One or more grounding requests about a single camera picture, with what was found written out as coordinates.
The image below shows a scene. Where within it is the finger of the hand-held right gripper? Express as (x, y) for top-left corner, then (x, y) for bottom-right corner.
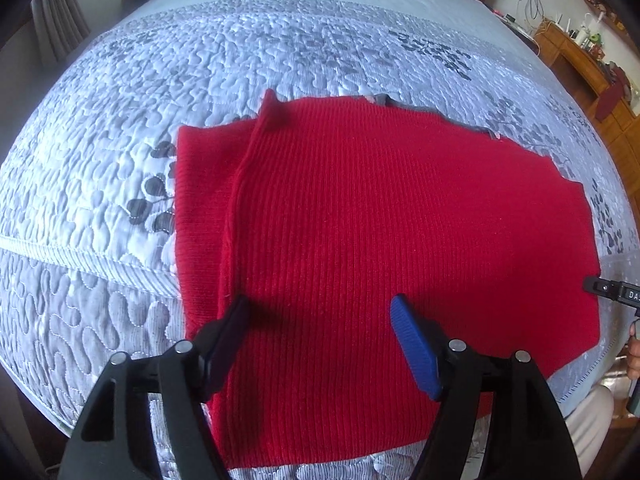
(582, 274), (618, 303)

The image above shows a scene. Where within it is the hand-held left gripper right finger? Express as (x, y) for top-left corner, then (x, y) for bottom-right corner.
(390, 294), (583, 480)

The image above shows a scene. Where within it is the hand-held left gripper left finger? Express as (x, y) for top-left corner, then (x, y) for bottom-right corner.
(57, 294), (251, 480)

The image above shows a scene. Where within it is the red knitted sweater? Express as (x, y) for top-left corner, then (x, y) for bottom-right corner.
(172, 89), (603, 461)

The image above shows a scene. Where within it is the person's right hand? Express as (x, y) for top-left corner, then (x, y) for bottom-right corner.
(627, 323), (640, 382)

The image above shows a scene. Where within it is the grey quilted leaf-print bedspread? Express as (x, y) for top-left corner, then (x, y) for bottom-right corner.
(0, 0), (632, 480)

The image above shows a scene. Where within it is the person's beige trouser leg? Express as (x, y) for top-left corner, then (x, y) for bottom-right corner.
(565, 385), (618, 480)

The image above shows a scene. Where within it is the wooden desk with clutter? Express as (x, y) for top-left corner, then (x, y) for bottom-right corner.
(532, 22), (640, 173)

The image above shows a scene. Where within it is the dark red hanging cloth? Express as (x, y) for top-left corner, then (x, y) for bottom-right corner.
(597, 67), (632, 122)

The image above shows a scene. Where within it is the dark wooden nightstand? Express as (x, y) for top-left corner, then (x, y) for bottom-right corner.
(492, 10), (538, 37)

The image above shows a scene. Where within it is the grey curtain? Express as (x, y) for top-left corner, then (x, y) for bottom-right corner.
(30, 0), (93, 66)

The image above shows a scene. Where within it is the wooden wall shelf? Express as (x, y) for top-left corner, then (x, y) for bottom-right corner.
(582, 0), (626, 32)

